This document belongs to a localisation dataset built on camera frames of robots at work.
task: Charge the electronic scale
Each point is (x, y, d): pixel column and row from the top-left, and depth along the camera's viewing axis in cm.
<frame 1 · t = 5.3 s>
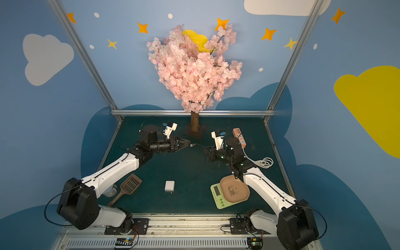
left hand: (189, 141, 74), fingers open
right hand: (205, 147, 78), fingers closed
white charger adapter: (169, 186, 89), on the table
green electronic scale: (220, 202, 82), point 3 cm above the table
pink square plate: (234, 190, 84), point 4 cm above the table

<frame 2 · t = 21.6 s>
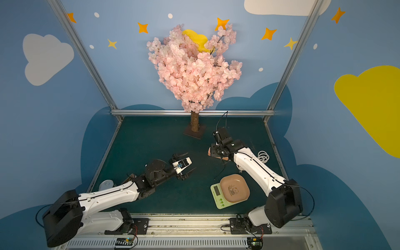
left hand: (190, 156, 76), fingers open
right hand: (217, 148, 85), fingers open
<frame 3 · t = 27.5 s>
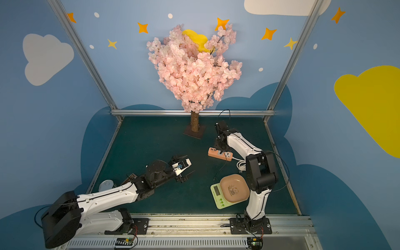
left hand: (189, 159, 76), fingers open
right hand: (221, 146, 96), fingers open
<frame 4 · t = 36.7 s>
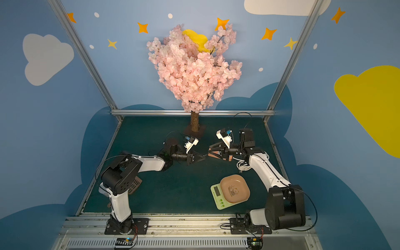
left hand: (205, 156, 84), fingers closed
right hand: (212, 148, 78), fingers open
